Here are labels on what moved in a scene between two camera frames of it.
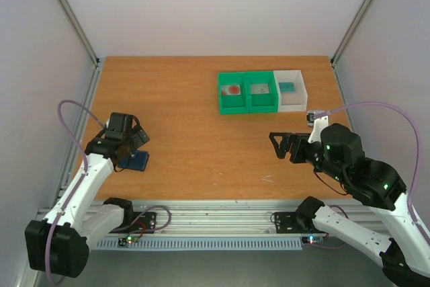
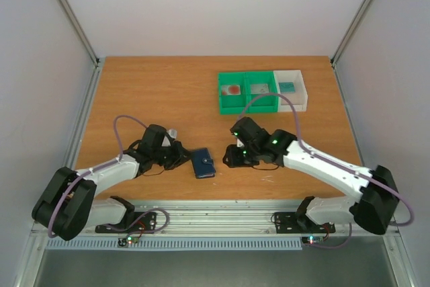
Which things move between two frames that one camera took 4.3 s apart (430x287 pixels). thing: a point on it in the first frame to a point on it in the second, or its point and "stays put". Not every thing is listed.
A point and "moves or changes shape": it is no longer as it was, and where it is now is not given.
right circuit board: [312, 240] stays put
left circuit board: [123, 242] stays put
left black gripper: [138, 141] to [180, 159]
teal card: [287, 87] stays put
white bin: [291, 101] stays put
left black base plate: [136, 222] stays put
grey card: [259, 89] stays put
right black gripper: [297, 148] to [238, 158]
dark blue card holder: [137, 160] moves or changes shape
